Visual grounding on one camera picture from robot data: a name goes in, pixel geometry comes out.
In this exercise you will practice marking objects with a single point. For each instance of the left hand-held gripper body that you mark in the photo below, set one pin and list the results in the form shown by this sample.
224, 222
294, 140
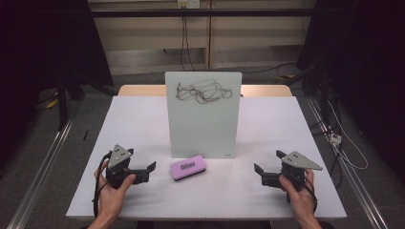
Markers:
118, 158

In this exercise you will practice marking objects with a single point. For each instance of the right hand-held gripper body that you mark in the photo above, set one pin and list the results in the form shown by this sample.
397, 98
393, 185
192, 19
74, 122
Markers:
297, 160

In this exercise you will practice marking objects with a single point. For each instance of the purple whiteboard eraser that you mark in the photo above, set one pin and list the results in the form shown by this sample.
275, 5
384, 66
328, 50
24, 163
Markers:
187, 167

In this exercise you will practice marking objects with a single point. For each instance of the small glass whiteboard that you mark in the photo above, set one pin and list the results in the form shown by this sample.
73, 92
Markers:
203, 127

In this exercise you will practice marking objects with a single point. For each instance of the person's left hand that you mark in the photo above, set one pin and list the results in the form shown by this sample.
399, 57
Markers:
111, 197

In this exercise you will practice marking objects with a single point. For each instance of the person's right hand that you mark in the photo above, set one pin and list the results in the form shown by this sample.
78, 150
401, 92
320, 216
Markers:
301, 200

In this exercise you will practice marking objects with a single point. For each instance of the white table mat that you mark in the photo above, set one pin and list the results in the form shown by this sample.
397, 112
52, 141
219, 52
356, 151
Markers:
254, 197

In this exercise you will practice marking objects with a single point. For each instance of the small black pen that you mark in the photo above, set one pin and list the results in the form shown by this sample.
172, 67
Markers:
85, 135

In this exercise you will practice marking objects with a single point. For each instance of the wooden table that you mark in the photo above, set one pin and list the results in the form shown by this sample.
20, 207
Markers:
140, 90

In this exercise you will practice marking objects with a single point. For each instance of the black curtain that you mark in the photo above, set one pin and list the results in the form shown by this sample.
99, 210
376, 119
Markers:
366, 63
38, 47

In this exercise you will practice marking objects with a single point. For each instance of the black horizontal bar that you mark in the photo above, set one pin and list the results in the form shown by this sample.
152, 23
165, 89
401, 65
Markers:
254, 12

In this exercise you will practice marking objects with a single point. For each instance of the metal floor rail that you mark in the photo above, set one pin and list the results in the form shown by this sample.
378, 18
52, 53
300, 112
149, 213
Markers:
356, 191
41, 178

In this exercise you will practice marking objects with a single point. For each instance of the wooden wall post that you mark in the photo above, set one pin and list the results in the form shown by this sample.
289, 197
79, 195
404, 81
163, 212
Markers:
208, 38

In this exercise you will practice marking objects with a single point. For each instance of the white wall socket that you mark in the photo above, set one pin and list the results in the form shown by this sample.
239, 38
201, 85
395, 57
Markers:
188, 3

